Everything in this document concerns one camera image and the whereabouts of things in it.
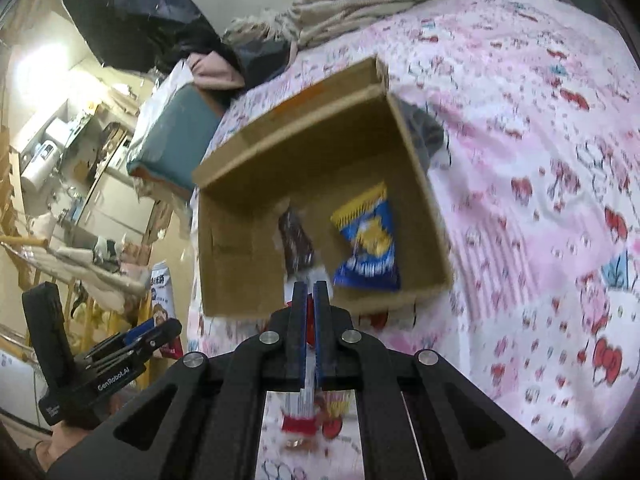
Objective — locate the pink printed blanket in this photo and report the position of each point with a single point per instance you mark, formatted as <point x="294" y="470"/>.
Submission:
<point x="525" y="160"/>

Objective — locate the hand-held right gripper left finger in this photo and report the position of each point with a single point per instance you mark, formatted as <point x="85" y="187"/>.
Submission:
<point x="300" y="335"/>

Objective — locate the white washing machine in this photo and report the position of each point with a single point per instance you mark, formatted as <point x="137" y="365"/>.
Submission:
<point x="45" y="155"/>

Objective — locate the person's left hand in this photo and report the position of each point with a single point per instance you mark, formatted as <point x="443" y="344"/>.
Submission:
<point x="70" y="442"/>

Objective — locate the beige patterned blanket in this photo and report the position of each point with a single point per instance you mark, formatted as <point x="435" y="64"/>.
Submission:
<point x="360" y="0"/>

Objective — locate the blue yellow snack packet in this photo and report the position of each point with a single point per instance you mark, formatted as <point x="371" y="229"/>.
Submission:
<point x="367" y="240"/>

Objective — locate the dark brown clear snack packet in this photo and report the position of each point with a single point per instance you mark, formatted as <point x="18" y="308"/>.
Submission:
<point x="296" y="240"/>

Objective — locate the dark blue cloth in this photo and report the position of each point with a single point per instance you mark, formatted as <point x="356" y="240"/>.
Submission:
<point x="262" y="60"/>

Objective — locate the white cartoon child snack packet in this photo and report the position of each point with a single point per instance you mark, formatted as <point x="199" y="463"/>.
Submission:
<point x="162" y="305"/>

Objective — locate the brown cardboard box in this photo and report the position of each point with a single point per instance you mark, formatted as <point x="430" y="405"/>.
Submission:
<point x="300" y="130"/>

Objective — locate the white cabinet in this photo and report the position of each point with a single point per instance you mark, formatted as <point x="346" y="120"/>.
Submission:
<point x="120" y="210"/>

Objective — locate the white cloth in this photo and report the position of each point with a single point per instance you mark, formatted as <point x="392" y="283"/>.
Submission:
<point x="95" y="265"/>

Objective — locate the white red-ended snack packet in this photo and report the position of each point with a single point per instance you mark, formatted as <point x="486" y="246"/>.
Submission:
<point x="300" y="422"/>

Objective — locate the yellow wooden frame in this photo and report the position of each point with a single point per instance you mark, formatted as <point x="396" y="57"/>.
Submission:
<point x="12" y="220"/>

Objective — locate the pink cloth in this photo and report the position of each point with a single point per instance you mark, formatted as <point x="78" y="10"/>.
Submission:
<point x="212" y="72"/>

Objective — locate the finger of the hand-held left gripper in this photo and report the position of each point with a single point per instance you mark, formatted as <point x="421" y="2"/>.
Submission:
<point x="160" y="335"/>
<point x="137" y="332"/>

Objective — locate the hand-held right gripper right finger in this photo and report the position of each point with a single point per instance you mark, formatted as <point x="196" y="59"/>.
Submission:
<point x="321" y="335"/>

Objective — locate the teal cushion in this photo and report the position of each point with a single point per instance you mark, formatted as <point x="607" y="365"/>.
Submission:
<point x="175" y="130"/>

